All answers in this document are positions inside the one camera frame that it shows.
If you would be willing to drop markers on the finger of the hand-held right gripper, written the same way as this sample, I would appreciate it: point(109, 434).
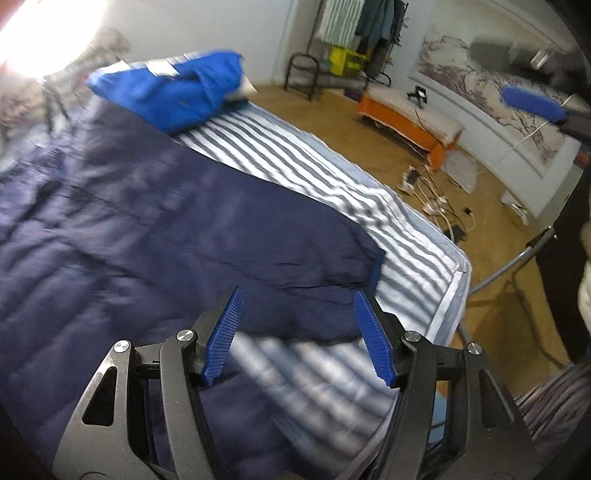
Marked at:
point(531, 102)

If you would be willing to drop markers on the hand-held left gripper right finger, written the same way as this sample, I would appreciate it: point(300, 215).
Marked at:
point(374, 341)

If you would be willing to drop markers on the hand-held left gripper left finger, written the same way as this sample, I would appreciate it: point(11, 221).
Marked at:
point(224, 337)

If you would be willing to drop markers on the navy puffer jacket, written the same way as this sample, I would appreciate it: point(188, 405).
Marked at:
point(138, 207)

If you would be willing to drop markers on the clothes rack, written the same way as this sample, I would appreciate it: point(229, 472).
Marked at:
point(318, 27)

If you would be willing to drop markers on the white box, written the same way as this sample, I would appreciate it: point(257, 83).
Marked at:
point(516, 207)

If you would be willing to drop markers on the black device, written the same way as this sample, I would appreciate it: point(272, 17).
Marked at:
point(418, 95)

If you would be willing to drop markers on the black power adapter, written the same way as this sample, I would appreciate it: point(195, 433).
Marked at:
point(456, 232)

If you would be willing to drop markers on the orange bench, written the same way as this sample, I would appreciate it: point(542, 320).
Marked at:
point(392, 115)

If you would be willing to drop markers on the white power strip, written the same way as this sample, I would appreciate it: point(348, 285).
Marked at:
point(408, 179)
point(436, 205)

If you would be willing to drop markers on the grey stand leg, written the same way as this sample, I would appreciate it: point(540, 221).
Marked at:
point(508, 265)

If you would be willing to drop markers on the dark hanging jackets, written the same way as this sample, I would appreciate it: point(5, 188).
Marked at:
point(381, 23)

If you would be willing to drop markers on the person's dark clothing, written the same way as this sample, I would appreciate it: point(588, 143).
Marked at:
point(561, 277)

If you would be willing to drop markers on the yellow bag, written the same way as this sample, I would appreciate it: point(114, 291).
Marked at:
point(356, 60)
point(338, 60)

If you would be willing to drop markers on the grey striped cloth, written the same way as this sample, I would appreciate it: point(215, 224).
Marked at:
point(554, 415)

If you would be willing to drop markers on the striped bed sheet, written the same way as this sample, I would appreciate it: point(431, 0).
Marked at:
point(300, 152)

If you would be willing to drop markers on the white green striped garment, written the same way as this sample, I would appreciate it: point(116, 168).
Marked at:
point(341, 23)

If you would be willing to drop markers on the blue and white jacket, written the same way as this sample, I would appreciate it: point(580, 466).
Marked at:
point(161, 97)

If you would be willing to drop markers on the black tripod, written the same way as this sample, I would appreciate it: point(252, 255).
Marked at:
point(55, 99)

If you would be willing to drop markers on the floral quilt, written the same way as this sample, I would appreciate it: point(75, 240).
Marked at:
point(108, 48)

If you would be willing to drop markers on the wall poster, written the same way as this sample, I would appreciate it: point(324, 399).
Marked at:
point(461, 78)

